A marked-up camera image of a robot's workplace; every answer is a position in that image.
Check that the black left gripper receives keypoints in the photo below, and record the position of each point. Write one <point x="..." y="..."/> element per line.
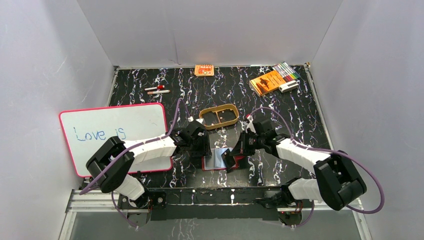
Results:
<point x="201" y="148"/>

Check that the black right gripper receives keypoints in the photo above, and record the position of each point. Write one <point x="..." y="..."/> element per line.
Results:
<point x="241" y="148"/>

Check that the black VIP card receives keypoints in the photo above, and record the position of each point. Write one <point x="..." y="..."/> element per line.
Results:
<point x="228" y="158"/>
<point x="226" y="115"/>
<point x="210" y="118"/>

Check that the red leather card holder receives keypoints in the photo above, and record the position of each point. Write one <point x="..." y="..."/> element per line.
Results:
<point x="218" y="160"/>

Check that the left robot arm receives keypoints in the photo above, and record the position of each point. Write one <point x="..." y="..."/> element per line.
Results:
<point x="109" y="166"/>

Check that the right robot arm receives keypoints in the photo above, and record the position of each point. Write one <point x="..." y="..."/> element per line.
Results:
<point x="336" y="180"/>

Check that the tan oval tray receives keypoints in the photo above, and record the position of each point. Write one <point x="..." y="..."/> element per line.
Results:
<point x="219" y="108"/>

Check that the orange yellow book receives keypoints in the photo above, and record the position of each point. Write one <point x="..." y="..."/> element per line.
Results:
<point x="266" y="83"/>

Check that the orange capped white marker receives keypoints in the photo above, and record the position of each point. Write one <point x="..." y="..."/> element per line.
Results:
<point x="158" y="92"/>

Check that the red capped white marker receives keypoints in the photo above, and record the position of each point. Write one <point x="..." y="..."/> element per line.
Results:
<point x="155" y="88"/>

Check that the small orange spiral notepad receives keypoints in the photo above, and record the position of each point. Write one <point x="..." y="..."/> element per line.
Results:
<point x="204" y="70"/>

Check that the white stapler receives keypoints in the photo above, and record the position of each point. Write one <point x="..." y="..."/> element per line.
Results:
<point x="288" y="86"/>

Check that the pack of coloured markers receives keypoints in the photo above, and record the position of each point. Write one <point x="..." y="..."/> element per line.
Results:
<point x="286" y="71"/>

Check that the pink framed whiteboard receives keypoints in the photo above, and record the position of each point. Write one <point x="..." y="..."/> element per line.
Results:
<point x="86" y="130"/>

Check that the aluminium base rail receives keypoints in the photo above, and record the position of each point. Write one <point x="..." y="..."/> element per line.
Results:
<point x="244" y="213"/>

